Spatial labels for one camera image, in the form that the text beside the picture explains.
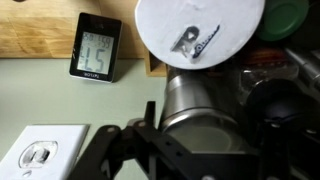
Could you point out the glass steel pepper grinder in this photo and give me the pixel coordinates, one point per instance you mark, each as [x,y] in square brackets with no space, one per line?
[201,113]

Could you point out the green lid jar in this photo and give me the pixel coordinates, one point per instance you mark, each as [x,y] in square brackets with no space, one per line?
[281,18]

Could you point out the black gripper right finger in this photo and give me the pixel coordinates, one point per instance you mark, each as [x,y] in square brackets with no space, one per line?
[286,155]

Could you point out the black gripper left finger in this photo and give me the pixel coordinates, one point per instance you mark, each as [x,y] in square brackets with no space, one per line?
[110,147]

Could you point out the black digital thermometer clock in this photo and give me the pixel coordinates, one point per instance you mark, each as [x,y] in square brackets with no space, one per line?
[95,48]

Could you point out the white wall outlet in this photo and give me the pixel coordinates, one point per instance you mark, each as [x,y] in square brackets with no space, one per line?
[43,152]

